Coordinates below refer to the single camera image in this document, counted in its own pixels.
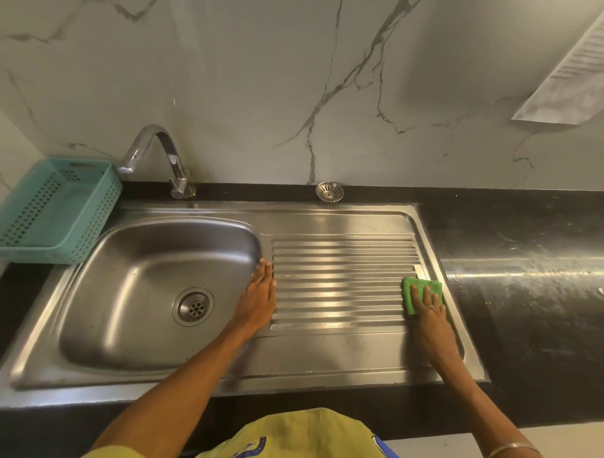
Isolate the person's right hand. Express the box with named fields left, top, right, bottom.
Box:
left=409, top=284, right=447, bottom=341

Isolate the person's left hand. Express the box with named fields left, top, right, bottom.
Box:
left=232, top=258, right=277, bottom=337

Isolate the green scrub sponge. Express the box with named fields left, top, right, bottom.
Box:
left=401, top=277, right=444, bottom=316

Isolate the person's left forearm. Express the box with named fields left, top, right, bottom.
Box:
left=88, top=323, right=254, bottom=458

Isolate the person's right forearm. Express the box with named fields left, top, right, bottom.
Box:
left=418, top=330, right=541, bottom=458

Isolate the stainless steel sink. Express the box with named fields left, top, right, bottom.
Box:
left=1, top=200, right=491, bottom=390

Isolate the sink drain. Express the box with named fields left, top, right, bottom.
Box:
left=172, top=287, right=214, bottom=327

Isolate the metal sink strainer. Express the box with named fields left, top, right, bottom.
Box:
left=316, top=182, right=344, bottom=204

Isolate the chrome faucet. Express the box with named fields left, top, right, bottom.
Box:
left=116, top=125, right=197, bottom=200

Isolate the yellow shirt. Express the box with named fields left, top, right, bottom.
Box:
left=90, top=408, right=394, bottom=458

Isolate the silver bangle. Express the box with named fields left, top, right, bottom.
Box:
left=488, top=442, right=541, bottom=458

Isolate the teal plastic basket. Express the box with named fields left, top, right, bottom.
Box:
left=0, top=158, right=124, bottom=265

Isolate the white printed paper sheet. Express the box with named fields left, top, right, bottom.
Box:
left=512, top=10, right=604, bottom=126

